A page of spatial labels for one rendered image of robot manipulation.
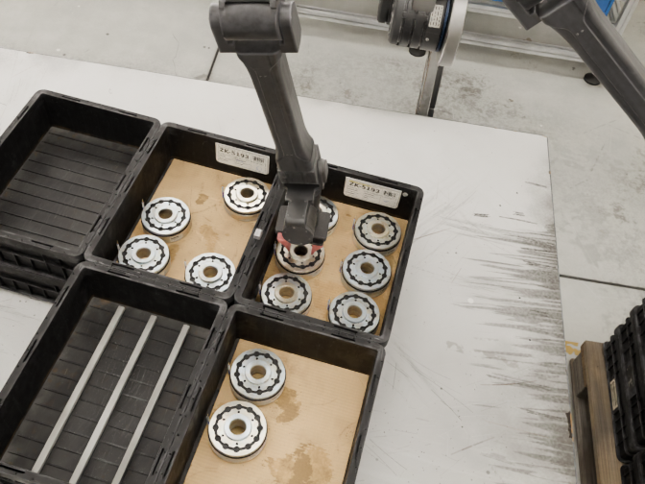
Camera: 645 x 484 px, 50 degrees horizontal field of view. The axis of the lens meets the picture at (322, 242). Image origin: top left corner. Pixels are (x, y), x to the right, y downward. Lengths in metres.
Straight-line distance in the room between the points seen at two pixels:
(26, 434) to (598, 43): 1.10
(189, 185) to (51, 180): 0.30
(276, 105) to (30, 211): 0.74
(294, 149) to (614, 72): 0.49
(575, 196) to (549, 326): 1.36
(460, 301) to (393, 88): 1.70
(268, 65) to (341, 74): 2.24
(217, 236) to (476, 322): 0.61
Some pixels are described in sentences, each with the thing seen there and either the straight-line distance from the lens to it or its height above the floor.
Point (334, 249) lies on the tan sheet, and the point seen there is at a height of 0.83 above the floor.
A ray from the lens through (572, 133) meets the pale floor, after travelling 3.25.
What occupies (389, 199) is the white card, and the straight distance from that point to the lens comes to 1.54.
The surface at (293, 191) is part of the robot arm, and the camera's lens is 1.26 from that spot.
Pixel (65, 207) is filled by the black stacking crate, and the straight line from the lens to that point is 1.61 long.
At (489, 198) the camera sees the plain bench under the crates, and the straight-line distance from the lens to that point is 1.86.
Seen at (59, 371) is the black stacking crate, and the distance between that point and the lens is 1.39.
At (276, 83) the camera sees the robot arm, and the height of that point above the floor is 1.38.
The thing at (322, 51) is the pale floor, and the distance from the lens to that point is 3.33.
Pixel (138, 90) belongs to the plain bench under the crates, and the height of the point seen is 0.70.
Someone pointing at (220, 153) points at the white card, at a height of 0.89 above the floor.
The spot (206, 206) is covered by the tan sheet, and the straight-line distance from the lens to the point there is 1.57.
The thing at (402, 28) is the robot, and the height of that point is 1.14.
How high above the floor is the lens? 2.04
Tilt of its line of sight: 53 degrees down
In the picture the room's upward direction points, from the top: 9 degrees clockwise
